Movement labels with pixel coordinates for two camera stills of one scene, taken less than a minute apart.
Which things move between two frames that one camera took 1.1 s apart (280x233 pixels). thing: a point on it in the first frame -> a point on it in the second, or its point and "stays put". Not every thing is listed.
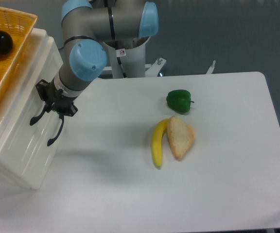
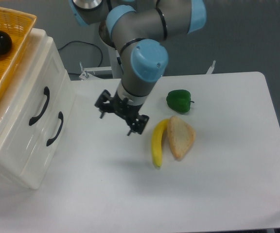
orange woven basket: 19,25 stays put
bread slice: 181,136 stays put
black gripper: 54,99 -> 126,109
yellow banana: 156,141 stays put
